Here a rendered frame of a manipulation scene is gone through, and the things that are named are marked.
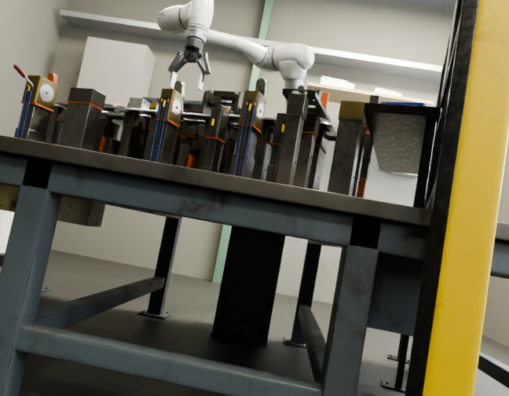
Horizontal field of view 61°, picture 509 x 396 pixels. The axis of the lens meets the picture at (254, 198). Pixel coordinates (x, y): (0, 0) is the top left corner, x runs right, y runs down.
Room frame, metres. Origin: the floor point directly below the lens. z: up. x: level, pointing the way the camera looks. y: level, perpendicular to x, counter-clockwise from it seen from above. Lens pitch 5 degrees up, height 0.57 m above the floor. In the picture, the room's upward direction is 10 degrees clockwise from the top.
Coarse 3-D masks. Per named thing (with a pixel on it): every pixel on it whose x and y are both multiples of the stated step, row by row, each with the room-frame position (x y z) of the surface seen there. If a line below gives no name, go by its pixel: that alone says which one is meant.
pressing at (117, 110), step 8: (56, 104) 1.99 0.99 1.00; (64, 104) 1.96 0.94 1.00; (104, 112) 1.96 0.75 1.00; (120, 112) 1.91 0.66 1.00; (136, 112) 1.85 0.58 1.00; (144, 112) 1.83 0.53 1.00; (152, 112) 1.80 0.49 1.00; (184, 112) 1.69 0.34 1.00; (184, 120) 1.84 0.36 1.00; (192, 120) 1.80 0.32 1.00; (200, 120) 1.78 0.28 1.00; (232, 120) 1.69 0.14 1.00; (264, 120) 1.60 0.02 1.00; (272, 120) 1.58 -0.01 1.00; (232, 128) 1.78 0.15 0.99; (320, 128) 1.57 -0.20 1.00; (328, 128) 1.55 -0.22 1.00; (328, 136) 1.66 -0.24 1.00
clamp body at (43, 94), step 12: (36, 84) 1.77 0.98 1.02; (48, 84) 1.81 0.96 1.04; (24, 96) 1.79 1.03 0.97; (36, 96) 1.77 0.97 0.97; (48, 96) 1.82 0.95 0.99; (24, 108) 1.78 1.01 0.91; (36, 108) 1.79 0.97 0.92; (48, 108) 1.84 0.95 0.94; (24, 120) 1.77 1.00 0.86; (36, 120) 1.80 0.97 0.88; (48, 120) 1.86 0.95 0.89; (24, 132) 1.78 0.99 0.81; (36, 132) 1.81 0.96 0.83
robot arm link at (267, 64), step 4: (268, 48) 2.19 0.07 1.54; (272, 48) 2.18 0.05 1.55; (268, 52) 2.18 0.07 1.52; (272, 52) 2.17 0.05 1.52; (268, 56) 2.18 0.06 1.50; (272, 56) 2.17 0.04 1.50; (264, 60) 2.19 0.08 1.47; (268, 60) 2.19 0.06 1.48; (272, 60) 2.18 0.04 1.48; (256, 64) 2.21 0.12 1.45; (260, 64) 2.21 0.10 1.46; (264, 64) 2.21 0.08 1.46; (268, 64) 2.20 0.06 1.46; (272, 64) 2.20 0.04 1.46; (260, 68) 2.27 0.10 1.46; (264, 68) 2.25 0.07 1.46; (268, 68) 2.23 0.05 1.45; (272, 68) 2.22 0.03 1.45
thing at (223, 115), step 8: (216, 112) 1.51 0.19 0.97; (224, 112) 1.52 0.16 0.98; (216, 120) 1.51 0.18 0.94; (224, 120) 1.53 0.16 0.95; (208, 128) 1.52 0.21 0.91; (216, 128) 1.51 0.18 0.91; (224, 128) 1.55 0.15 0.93; (208, 136) 1.52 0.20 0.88; (216, 136) 1.51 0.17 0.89; (224, 136) 1.56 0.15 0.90; (208, 144) 1.51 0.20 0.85; (216, 144) 1.52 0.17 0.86; (208, 152) 1.53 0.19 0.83; (216, 152) 1.54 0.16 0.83; (208, 160) 1.52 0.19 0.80; (216, 160) 1.55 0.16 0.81; (200, 168) 1.53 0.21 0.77; (208, 168) 1.52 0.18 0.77; (216, 168) 1.56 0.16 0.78
